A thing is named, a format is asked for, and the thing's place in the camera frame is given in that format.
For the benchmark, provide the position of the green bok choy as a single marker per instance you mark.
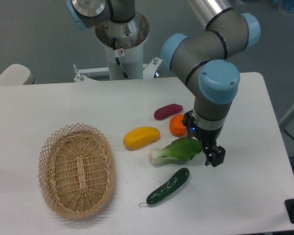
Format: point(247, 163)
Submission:
point(181, 149)

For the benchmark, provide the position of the woven wicker basket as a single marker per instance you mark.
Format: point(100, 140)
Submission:
point(76, 171)

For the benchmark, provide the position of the white chair armrest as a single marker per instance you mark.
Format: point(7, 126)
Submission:
point(16, 75)

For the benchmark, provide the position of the green cucumber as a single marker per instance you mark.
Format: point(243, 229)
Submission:
point(173, 184)

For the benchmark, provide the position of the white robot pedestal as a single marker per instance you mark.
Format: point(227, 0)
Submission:
point(124, 49)

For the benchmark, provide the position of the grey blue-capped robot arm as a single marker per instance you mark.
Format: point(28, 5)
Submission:
point(200, 64)

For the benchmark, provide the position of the orange fruit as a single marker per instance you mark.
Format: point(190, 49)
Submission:
point(176, 127)

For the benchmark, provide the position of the purple sweet potato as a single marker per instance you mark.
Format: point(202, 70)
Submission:
point(167, 111)

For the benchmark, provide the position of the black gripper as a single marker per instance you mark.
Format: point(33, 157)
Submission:
point(206, 132)

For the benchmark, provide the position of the yellow mango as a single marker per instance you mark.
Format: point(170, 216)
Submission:
point(140, 137)

